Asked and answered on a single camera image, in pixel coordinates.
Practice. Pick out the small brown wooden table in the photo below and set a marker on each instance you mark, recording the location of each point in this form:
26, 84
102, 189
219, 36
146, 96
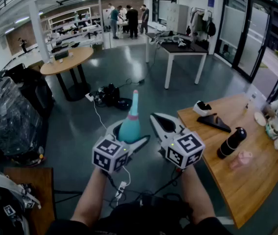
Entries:
41, 187

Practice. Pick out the blue wall poster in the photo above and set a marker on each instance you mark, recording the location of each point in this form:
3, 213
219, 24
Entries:
211, 0

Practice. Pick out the white shelving unit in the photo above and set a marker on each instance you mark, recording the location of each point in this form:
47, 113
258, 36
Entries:
80, 30

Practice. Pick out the black round disc device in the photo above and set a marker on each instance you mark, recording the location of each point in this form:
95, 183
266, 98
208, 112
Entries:
124, 104

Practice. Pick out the white framed black table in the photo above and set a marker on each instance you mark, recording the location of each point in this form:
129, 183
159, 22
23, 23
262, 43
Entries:
185, 49

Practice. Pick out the black wedge stand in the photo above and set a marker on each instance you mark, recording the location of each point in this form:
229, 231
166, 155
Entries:
210, 121

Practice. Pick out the teal pink bottle cap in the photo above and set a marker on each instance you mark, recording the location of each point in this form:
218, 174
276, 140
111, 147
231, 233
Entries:
134, 104

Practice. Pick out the black bag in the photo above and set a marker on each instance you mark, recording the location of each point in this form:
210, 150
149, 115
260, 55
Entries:
110, 94

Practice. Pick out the white food container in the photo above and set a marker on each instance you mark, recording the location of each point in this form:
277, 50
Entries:
272, 128

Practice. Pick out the white square column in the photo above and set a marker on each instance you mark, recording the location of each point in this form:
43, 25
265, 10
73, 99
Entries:
39, 33

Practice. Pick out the teal bottle body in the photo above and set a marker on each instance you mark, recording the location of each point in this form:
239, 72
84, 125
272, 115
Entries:
129, 131

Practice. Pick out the person's black shirt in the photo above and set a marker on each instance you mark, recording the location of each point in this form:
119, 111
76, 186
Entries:
134, 223

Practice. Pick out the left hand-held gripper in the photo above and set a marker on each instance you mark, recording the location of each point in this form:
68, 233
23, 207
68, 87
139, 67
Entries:
109, 153

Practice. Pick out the person's left forearm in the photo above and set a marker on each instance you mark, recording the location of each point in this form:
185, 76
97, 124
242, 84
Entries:
90, 199

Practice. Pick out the black flask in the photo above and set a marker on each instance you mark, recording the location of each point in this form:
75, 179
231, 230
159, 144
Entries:
229, 144

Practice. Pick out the black framed glass doors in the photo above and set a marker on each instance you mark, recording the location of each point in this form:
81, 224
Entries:
259, 33

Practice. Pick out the person's right forearm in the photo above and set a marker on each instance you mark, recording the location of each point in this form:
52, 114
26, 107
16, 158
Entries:
197, 197

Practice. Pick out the pink cup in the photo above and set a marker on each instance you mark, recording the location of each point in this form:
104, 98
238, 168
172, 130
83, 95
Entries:
243, 157

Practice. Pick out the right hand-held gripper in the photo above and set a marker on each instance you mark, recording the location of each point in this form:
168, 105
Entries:
185, 148

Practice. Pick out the rectangular wooden table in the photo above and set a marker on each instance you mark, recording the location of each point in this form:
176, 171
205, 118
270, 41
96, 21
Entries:
239, 192

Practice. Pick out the round wooden table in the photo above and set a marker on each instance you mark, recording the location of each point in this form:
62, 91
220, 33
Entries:
68, 60

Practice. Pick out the coat rack with clothes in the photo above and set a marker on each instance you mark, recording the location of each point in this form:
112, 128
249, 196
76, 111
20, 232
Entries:
200, 21

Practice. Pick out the white power strip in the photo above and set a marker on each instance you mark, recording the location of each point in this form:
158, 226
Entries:
90, 97
121, 188

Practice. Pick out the white plate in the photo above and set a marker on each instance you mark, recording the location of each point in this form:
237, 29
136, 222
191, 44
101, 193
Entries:
260, 119

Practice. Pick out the grey gripper device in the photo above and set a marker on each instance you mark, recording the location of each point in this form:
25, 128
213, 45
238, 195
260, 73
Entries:
27, 199

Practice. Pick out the black equipment case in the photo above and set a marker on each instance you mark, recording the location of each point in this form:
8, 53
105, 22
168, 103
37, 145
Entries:
36, 92

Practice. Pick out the white locker cabinet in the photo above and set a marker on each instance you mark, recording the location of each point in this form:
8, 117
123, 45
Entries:
177, 17

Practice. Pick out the white box with black item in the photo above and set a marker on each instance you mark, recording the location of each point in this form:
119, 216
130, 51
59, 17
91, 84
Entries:
199, 110

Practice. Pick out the black power adapter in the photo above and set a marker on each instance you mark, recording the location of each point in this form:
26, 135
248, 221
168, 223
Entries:
141, 81

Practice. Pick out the plastic wrapped black machine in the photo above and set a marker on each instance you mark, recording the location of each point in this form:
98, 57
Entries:
6, 116

